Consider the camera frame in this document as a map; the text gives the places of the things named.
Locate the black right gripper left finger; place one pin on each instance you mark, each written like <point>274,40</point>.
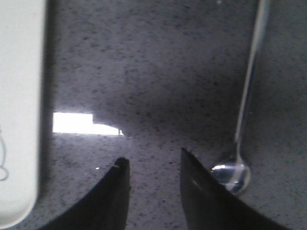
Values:
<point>105,207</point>

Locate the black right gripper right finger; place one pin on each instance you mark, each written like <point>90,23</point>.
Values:
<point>207,205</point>

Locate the silver metal spoon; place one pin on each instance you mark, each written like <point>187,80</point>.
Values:
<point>233,172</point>

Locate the beige rabbit serving tray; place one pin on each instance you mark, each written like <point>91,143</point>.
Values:
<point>22,32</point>

